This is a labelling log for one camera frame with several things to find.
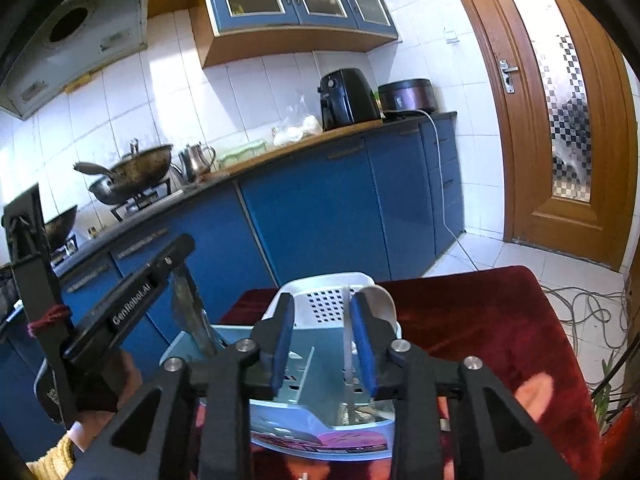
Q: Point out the white wall socket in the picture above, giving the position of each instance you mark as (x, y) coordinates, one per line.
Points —
(451, 36)

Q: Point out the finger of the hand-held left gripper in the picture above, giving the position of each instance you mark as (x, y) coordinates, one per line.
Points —
(175, 255)

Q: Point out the wooden door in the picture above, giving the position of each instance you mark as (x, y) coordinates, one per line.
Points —
(520, 160)

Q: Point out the dark wok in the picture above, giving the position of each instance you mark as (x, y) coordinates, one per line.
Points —
(62, 225)

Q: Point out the person's left hand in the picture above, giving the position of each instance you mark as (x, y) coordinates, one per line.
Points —
(127, 380)

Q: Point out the light blue utensil holder box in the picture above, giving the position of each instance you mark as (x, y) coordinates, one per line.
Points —
(320, 330)

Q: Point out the blue base cabinets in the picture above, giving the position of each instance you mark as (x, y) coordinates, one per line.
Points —
(320, 200)

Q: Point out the metal kettle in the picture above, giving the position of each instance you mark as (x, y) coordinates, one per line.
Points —
(197, 162)

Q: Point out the pale chopstick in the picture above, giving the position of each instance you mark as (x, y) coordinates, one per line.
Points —
(347, 360)

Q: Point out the dark rice cooker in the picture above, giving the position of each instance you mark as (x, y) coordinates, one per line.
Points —
(407, 97)

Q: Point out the gas stove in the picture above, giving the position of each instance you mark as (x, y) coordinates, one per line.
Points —
(145, 202)

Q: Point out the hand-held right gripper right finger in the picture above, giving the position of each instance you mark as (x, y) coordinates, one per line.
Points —
(362, 345)

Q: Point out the clear plastic bags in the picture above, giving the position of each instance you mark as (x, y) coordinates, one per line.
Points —
(300, 130)

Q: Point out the grey range hood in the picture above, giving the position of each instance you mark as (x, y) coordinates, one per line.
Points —
(75, 50)

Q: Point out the green plant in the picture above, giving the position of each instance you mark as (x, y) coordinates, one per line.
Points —
(607, 395)

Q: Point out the red printed blanket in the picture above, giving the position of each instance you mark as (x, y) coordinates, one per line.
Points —
(475, 320)

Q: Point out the green plastic tray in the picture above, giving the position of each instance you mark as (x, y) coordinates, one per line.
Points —
(242, 152)

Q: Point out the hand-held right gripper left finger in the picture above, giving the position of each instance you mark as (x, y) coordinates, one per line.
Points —
(282, 345)

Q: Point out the person's left forearm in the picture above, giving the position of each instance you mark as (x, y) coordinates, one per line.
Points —
(52, 460)

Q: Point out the black air fryer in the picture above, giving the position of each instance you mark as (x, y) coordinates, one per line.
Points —
(350, 100)

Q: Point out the blue wall cabinet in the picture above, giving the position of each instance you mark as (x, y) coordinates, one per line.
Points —
(300, 0)

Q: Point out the large steel wok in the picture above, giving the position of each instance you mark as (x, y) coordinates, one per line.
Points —
(135, 170)

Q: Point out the metal fork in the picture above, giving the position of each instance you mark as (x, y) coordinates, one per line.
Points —
(192, 310)

